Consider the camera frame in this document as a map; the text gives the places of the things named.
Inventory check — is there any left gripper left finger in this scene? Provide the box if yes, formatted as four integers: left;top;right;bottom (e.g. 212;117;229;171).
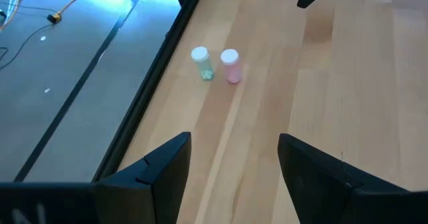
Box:
93;132;193;224

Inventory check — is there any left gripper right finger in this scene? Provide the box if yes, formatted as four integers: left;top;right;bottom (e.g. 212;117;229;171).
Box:
278;133;412;224

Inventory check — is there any small white bottle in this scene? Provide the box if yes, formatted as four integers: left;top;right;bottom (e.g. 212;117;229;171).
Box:
191;45;215;82

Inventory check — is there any black aluminium table frame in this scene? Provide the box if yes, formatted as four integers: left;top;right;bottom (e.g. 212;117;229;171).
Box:
92;0;210;185

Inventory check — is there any thin black floor cable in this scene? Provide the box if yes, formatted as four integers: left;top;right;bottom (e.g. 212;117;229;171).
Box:
0;23;54;73

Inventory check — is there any pale cable with black plug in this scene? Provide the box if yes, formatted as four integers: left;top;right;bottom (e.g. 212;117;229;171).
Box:
46;0;131;25

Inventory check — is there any white floor cable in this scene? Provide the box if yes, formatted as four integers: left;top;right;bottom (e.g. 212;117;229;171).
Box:
0;0;25;31

